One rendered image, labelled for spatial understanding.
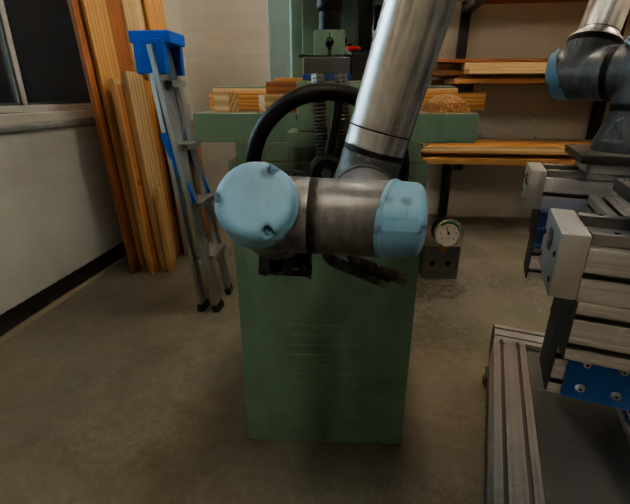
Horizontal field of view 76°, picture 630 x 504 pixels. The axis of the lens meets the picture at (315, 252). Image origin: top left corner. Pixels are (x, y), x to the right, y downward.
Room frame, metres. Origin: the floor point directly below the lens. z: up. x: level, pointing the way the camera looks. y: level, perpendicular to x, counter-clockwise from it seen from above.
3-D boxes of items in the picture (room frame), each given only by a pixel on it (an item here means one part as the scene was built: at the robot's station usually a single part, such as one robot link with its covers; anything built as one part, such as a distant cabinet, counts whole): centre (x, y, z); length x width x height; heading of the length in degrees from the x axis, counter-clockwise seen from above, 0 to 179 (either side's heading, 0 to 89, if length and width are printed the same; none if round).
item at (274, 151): (1.00, -0.03, 0.82); 0.40 x 0.21 x 0.04; 88
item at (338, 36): (1.08, -0.04, 1.03); 0.14 x 0.07 x 0.09; 178
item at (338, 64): (0.86, -0.04, 0.99); 0.13 x 0.11 x 0.06; 88
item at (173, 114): (1.77, 0.56, 0.58); 0.27 x 0.25 x 1.16; 85
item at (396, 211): (0.40, -0.05, 0.82); 0.11 x 0.11 x 0.08; 85
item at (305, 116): (0.87, -0.04, 0.92); 0.15 x 0.13 x 0.09; 88
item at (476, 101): (1.06, -0.07, 0.92); 0.67 x 0.02 x 0.04; 88
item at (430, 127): (0.95, -0.04, 0.87); 0.61 x 0.30 x 0.06; 88
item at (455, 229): (0.84, -0.29, 0.65); 0.06 x 0.04 x 0.08; 88
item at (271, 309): (1.18, -0.04, 0.36); 0.58 x 0.45 x 0.71; 178
